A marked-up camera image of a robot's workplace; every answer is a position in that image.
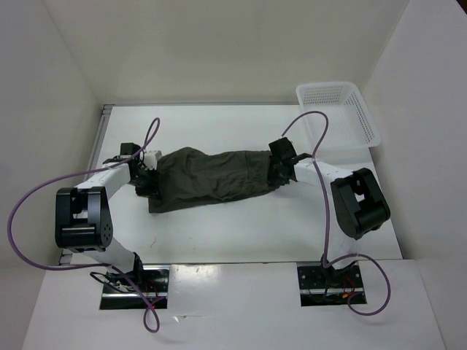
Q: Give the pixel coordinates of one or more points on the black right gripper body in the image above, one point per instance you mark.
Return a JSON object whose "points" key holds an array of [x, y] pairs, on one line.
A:
{"points": [[275, 176]]}

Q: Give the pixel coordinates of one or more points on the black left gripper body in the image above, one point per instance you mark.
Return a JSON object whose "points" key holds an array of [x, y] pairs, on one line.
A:
{"points": [[146, 182]]}

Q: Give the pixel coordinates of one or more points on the olive green shorts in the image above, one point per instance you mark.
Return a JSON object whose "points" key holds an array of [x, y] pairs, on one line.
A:
{"points": [[189, 178]]}

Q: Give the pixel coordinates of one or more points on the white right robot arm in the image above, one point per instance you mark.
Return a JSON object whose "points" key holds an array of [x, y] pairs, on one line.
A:
{"points": [[354, 203]]}

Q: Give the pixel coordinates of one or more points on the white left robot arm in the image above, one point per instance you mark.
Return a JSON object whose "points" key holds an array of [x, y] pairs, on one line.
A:
{"points": [[83, 222]]}

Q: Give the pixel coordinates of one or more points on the white plastic basket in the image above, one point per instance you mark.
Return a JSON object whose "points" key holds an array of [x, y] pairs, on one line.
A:
{"points": [[351, 125]]}

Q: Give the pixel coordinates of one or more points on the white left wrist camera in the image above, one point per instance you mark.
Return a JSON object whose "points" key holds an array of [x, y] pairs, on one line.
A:
{"points": [[151, 158]]}

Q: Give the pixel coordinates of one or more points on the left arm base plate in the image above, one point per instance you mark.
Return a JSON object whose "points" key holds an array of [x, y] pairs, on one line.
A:
{"points": [[118, 294]]}

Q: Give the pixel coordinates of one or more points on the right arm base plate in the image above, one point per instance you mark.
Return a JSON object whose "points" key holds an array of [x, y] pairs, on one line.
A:
{"points": [[330, 287]]}

